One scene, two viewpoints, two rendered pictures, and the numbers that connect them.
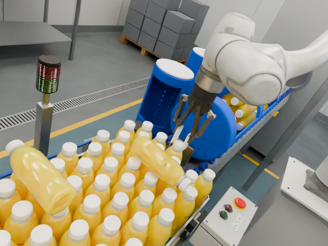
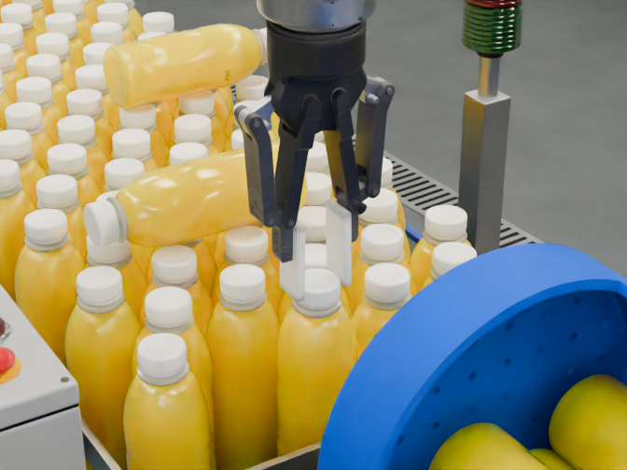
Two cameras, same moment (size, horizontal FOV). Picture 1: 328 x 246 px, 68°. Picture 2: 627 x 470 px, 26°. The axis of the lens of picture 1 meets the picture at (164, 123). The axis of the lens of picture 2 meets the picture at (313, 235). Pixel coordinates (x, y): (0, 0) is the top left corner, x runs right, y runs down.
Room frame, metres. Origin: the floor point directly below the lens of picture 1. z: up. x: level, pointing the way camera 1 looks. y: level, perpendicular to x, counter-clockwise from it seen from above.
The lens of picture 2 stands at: (1.23, -0.88, 1.69)
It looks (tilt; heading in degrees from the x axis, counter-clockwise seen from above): 29 degrees down; 123
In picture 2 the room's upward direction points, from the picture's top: straight up
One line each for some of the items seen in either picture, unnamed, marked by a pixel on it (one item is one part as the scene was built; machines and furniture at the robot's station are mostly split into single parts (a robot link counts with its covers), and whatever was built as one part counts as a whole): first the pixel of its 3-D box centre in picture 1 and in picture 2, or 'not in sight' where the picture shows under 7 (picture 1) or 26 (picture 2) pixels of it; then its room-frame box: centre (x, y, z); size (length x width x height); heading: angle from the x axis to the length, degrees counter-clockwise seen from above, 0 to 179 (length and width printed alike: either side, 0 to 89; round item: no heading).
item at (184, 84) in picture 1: (154, 119); not in sight; (1.64, 0.08, 0.59); 0.28 x 0.28 x 0.88
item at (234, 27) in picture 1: (230, 45); not in sight; (0.69, -0.08, 1.48); 0.13 x 0.11 x 0.16; 19
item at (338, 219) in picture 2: (177, 133); (338, 242); (0.71, -0.06, 1.14); 0.03 x 0.01 x 0.07; 154
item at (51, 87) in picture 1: (47, 81); (492, 21); (0.63, 0.38, 1.18); 0.06 x 0.06 x 0.05
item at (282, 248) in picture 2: (194, 138); (272, 233); (0.69, -0.11, 1.17); 0.03 x 0.01 x 0.05; 64
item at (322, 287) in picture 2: (178, 144); (316, 286); (0.70, -0.08, 1.11); 0.04 x 0.04 x 0.02
